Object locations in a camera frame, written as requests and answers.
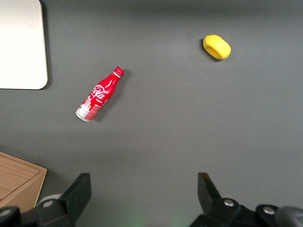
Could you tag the yellow lemon-shaped object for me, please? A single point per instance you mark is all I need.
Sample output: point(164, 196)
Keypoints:
point(216, 46)

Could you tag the red coke bottle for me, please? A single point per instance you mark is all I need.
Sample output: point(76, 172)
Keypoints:
point(100, 94)

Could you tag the white rectangular tray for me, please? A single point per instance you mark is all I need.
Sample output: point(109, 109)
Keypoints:
point(21, 45)

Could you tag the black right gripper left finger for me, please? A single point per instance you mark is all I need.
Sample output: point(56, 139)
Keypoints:
point(75, 194)

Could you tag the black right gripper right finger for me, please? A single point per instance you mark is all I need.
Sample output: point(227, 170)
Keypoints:
point(208, 196)

